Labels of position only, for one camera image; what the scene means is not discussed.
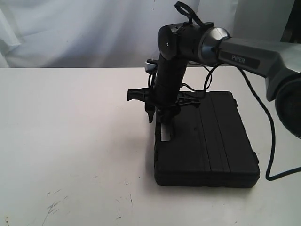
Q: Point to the black plastic tool case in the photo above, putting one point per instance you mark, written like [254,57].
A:
[208,147]

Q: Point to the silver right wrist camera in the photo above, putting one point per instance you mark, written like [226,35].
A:
[150,66]

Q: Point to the white backdrop curtain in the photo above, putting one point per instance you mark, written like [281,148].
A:
[118,33]

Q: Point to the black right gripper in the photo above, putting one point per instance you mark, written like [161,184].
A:
[163,92]

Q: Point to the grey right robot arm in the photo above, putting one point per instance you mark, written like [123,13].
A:
[278,63]

